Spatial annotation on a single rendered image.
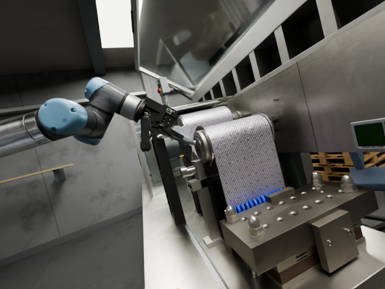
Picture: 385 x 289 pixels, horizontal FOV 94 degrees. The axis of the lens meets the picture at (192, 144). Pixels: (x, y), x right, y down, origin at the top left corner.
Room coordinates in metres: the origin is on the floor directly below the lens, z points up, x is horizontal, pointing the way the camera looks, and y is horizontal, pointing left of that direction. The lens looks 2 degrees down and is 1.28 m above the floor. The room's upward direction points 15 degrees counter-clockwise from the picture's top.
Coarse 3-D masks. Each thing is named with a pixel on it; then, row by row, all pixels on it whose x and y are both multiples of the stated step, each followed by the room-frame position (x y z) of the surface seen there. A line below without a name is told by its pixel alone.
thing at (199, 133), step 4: (196, 132) 0.62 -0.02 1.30; (200, 132) 0.60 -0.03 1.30; (196, 136) 0.63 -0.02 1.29; (200, 136) 0.59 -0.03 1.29; (204, 136) 0.58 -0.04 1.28; (204, 140) 0.58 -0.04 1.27; (204, 144) 0.57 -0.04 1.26; (208, 144) 0.58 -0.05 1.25; (204, 148) 0.58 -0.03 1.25; (208, 148) 0.57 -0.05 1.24; (196, 152) 0.68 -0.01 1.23; (204, 152) 0.59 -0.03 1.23; (208, 152) 0.58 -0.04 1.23; (204, 156) 0.60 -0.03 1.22; (208, 156) 0.58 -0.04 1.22; (204, 160) 0.61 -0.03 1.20; (208, 160) 0.60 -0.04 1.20
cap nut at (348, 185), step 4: (344, 176) 0.50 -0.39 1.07; (348, 176) 0.50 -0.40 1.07; (344, 180) 0.50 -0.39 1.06; (348, 180) 0.49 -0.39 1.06; (352, 180) 0.49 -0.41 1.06; (344, 184) 0.50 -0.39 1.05; (348, 184) 0.49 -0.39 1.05; (352, 184) 0.49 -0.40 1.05; (344, 188) 0.50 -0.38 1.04; (348, 188) 0.49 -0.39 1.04; (352, 188) 0.49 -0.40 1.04; (356, 188) 0.49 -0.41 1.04; (348, 192) 0.49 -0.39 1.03; (352, 192) 0.49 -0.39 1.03
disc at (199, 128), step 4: (196, 128) 0.65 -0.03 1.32; (200, 128) 0.61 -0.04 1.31; (204, 128) 0.59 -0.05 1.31; (204, 132) 0.59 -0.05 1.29; (208, 136) 0.57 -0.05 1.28; (208, 140) 0.57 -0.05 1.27; (212, 148) 0.56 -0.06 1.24; (212, 152) 0.56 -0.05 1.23; (212, 156) 0.57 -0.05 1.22; (212, 160) 0.58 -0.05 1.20; (208, 164) 0.62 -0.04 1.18; (212, 164) 0.60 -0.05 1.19
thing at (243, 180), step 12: (264, 156) 0.62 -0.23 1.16; (276, 156) 0.64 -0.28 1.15; (228, 168) 0.58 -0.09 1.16; (240, 168) 0.59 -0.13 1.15; (252, 168) 0.61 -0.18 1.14; (264, 168) 0.62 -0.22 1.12; (276, 168) 0.63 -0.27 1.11; (228, 180) 0.58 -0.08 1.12; (240, 180) 0.59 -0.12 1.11; (252, 180) 0.60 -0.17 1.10; (264, 180) 0.62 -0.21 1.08; (276, 180) 0.63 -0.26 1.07; (228, 192) 0.58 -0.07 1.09; (240, 192) 0.59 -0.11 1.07; (252, 192) 0.60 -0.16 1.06; (264, 192) 0.61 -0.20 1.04; (228, 204) 0.57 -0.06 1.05
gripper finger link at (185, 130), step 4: (188, 124) 0.60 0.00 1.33; (172, 128) 0.58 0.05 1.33; (176, 128) 0.58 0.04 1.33; (180, 128) 0.59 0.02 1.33; (184, 128) 0.59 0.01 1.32; (188, 128) 0.59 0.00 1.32; (180, 132) 0.59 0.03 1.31; (184, 132) 0.59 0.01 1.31; (188, 132) 0.59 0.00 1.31; (184, 136) 0.58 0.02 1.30; (188, 136) 0.59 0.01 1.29; (184, 140) 0.58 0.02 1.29; (188, 140) 0.59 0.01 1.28
